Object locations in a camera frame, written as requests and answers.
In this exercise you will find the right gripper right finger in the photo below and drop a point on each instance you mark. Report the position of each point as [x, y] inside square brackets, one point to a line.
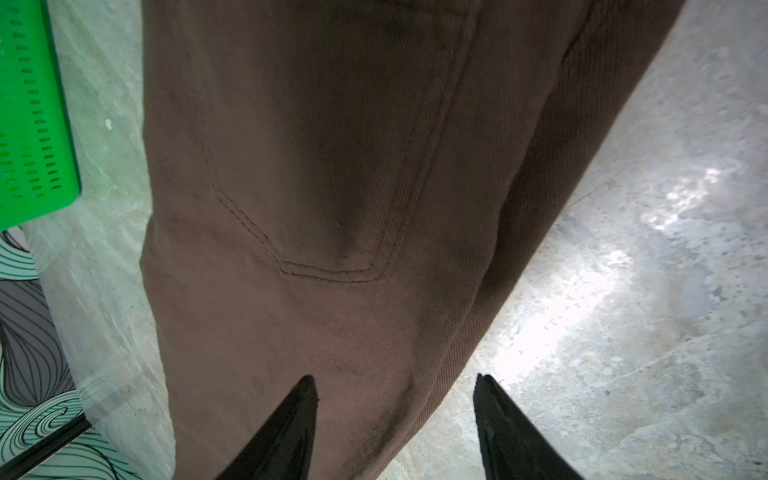
[511, 447]

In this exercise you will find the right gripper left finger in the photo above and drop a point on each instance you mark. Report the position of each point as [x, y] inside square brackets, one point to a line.
[282, 448]

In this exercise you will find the brown trousers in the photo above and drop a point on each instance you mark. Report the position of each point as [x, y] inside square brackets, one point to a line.
[350, 190]

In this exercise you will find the green plastic basket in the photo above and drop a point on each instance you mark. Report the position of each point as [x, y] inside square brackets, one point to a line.
[39, 169]

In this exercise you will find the black frame post right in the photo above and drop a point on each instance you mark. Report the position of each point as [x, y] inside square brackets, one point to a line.
[32, 457]

